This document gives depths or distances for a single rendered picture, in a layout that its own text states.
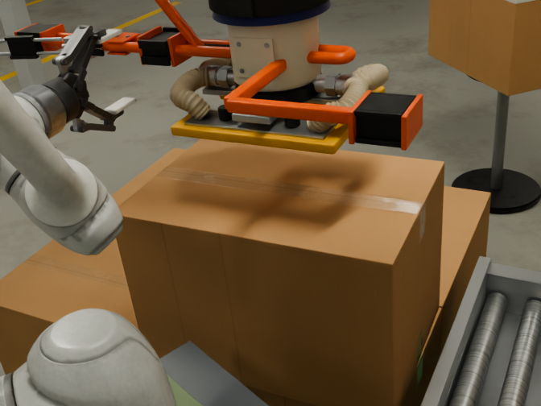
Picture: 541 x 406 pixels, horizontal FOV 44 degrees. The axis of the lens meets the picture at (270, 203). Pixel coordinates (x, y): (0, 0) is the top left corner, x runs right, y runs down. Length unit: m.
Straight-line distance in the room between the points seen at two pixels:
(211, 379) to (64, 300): 0.75
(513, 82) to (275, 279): 1.65
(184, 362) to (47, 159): 0.56
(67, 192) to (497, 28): 2.05
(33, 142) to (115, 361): 0.28
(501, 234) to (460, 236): 1.04
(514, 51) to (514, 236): 0.79
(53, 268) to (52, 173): 1.17
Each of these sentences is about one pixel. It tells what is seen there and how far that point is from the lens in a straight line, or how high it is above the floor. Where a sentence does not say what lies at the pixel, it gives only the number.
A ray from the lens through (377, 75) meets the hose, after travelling 1.28.
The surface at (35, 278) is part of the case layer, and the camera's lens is 2.04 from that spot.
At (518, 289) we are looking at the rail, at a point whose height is 0.57.
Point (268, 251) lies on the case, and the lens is 1.25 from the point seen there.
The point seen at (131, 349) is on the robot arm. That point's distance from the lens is 0.87.
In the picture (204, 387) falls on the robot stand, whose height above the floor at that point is 0.75.
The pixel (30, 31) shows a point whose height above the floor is 1.25.
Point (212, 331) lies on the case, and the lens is 1.46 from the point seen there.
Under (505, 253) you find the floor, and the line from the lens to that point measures 2.89.
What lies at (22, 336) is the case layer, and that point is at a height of 0.45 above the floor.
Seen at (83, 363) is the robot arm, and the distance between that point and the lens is 0.85.
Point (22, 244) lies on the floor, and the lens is 3.35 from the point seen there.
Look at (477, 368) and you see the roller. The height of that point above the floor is 0.55.
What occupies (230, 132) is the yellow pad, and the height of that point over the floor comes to 1.12.
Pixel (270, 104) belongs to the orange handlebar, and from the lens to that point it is 1.03.
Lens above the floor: 1.62
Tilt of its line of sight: 30 degrees down
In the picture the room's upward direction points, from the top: 6 degrees counter-clockwise
